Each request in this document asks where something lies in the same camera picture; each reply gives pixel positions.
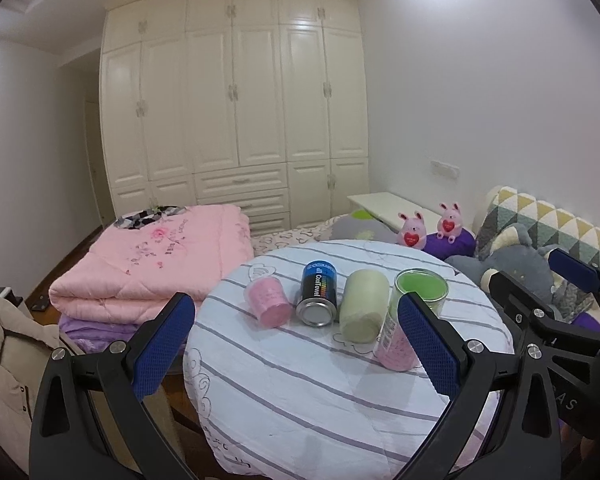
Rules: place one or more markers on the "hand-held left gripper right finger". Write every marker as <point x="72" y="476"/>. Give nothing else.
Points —
<point x="427" y="345"/>

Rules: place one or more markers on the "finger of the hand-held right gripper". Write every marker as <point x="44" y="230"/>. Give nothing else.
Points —
<point x="575" y="265"/>
<point x="522" y="307"/>

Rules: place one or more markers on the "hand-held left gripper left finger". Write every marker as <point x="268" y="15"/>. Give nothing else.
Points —
<point x="162" y="345"/>

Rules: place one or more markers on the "pink cup with white label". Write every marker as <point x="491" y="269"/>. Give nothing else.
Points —
<point x="397" y="355"/>

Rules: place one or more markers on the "green cup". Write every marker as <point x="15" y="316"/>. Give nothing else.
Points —
<point x="422" y="285"/>

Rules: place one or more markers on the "cream cup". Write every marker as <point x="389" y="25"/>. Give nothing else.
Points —
<point x="362" y="310"/>

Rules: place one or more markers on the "plain pink cup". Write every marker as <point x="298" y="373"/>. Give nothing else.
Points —
<point x="267" y="302"/>

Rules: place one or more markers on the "grey plush toy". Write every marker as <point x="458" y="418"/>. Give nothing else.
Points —
<point x="515" y="265"/>

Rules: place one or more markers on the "triangle pattern pillow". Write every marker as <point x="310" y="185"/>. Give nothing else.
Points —
<point x="555" y="225"/>

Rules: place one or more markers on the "purple blanket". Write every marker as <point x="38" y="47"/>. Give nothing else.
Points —
<point x="95" y="332"/>

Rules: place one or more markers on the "pink floral quilt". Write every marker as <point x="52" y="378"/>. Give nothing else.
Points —
<point x="155" y="260"/>

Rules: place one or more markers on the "purple cushion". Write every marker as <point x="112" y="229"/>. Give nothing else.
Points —
<point x="455" y="249"/>

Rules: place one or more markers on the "pink plush toy with heart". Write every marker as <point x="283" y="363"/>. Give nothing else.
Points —
<point x="412" y="232"/>
<point x="449" y="222"/>

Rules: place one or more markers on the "blue and black can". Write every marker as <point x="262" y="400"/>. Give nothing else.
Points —
<point x="317" y="290"/>

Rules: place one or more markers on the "small black object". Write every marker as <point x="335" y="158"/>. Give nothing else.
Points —
<point x="42" y="302"/>

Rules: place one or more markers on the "black and white patterned cloth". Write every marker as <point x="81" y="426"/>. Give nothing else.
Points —
<point x="145" y="216"/>

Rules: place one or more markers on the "striped white tablecloth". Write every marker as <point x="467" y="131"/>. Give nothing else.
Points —
<point x="290" y="385"/>

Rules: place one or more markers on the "grey pillow with green spots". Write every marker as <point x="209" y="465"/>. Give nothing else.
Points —
<point x="350" y="225"/>

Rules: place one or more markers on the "white bedside table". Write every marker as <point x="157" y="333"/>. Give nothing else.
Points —
<point x="380" y="205"/>

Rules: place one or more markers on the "patterned bed sheet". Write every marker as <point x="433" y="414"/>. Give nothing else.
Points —
<point x="280" y="240"/>

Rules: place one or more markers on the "beige jacket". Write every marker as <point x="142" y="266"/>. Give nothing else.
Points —
<point x="5" y="360"/>

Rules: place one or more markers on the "white door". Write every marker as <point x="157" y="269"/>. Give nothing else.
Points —
<point x="94" y="160"/>

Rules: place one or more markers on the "cream wardrobe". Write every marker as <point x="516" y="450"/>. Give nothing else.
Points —
<point x="210" y="110"/>

